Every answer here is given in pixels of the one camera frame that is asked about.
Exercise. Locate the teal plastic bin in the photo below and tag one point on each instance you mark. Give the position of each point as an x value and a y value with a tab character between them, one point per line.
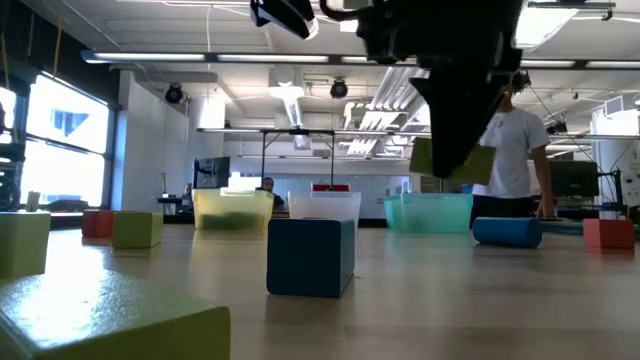
427	215

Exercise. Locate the clear plastic bin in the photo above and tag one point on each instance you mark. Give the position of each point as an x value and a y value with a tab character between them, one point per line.
325	205

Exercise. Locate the yellow plastic bin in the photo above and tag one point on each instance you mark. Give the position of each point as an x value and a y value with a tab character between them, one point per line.
232	200

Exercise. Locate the blue cylinder block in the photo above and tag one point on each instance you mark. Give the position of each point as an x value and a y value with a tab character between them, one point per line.
507	232

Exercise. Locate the black computer monitor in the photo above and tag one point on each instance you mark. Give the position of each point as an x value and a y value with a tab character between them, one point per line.
574	178

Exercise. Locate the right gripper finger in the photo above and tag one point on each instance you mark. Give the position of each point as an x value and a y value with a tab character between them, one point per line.
457	115

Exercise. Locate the large bright window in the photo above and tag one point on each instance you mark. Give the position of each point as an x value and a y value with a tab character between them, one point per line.
65	150

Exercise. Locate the green rectangular block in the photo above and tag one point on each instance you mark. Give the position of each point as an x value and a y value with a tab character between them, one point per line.
137	230

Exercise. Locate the long ceiling light rail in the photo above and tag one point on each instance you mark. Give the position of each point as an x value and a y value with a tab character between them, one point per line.
150	57

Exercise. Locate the black metal stand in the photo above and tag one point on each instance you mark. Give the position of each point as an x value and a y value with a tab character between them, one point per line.
300	131

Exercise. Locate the red background box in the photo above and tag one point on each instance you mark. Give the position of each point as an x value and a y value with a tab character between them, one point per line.
330	188

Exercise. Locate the black ceiling spotlight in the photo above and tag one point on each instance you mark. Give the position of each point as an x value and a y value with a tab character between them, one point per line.
173	94
338	89

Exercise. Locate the ceiling light panel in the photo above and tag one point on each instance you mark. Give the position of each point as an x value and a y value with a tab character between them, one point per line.
542	25

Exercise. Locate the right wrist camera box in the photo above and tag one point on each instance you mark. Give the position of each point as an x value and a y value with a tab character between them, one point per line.
285	15

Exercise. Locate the green arch block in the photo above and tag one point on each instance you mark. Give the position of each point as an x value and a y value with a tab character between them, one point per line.
477	165

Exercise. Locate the blue arch block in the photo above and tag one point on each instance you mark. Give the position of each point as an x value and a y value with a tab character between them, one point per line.
310	257

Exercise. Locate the large green block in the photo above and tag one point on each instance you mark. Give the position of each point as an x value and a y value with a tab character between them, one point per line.
100	320

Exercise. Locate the white ceiling ducts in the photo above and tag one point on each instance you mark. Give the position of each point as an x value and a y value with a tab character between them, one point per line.
395	90

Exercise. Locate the small red cube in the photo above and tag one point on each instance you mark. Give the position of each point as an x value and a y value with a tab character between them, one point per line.
607	233

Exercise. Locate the red arch block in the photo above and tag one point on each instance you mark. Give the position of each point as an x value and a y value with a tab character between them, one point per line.
97	224

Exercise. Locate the small green cube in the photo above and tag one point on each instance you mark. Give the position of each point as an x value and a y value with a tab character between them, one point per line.
22	245

